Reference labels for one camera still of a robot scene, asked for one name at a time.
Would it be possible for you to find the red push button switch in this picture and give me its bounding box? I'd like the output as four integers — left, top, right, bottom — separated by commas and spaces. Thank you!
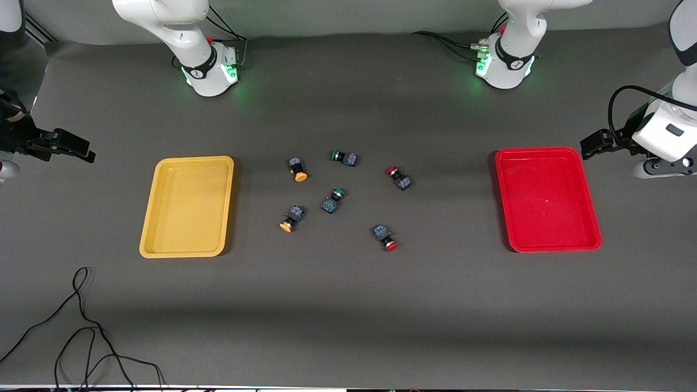
386, 166, 413, 191
372, 223, 399, 252

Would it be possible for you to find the aluminium frame profile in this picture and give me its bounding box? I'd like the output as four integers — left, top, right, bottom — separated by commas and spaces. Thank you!
22, 14, 55, 44

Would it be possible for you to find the loose thin black cable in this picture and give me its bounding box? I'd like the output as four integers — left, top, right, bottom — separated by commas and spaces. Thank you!
0, 267, 164, 391

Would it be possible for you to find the red plastic tray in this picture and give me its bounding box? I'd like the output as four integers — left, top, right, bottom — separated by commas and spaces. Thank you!
494, 147, 603, 254

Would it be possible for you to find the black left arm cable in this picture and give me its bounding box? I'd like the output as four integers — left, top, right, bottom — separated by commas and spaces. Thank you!
609, 85, 671, 142

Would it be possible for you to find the yellow plastic tray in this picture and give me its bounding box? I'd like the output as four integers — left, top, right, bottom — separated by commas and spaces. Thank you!
139, 156, 235, 259

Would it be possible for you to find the dark grey table mat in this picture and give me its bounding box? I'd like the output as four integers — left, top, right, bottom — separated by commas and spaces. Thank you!
0, 30, 697, 388

